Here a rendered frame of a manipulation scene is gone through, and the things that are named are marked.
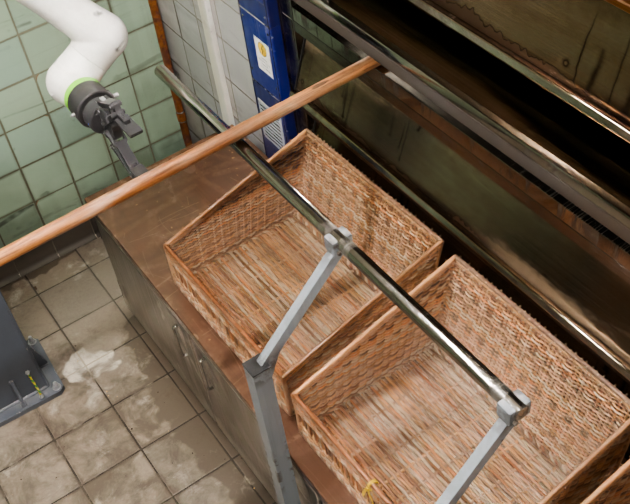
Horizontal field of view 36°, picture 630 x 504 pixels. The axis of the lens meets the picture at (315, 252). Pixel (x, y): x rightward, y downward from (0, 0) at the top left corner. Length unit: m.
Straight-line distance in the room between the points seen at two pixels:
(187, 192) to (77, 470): 0.89
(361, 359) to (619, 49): 0.97
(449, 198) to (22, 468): 1.61
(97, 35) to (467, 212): 0.90
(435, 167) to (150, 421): 1.35
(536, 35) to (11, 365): 2.00
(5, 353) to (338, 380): 1.23
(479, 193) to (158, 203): 1.11
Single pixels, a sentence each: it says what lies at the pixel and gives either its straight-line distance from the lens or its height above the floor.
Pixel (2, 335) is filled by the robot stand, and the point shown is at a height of 0.32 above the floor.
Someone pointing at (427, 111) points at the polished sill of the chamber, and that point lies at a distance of 2.09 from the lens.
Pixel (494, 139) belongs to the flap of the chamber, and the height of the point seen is 1.40.
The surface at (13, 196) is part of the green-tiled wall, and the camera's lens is 3.48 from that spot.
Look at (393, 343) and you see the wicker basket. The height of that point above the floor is 0.68.
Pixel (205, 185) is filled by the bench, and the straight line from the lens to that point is 2.88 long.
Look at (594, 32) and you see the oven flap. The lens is 1.63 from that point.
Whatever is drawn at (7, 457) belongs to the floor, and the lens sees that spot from 3.17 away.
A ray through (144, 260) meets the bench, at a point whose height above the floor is 0.58.
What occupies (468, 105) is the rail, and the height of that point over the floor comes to 1.43.
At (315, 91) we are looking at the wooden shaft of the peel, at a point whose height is 1.20.
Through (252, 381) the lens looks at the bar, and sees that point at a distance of 1.94.
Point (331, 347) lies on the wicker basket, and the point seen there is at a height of 0.73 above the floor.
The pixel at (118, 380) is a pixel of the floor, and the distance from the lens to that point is 3.22.
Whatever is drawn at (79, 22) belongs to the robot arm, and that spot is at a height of 1.33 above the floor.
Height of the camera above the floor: 2.47
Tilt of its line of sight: 46 degrees down
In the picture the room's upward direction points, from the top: 9 degrees counter-clockwise
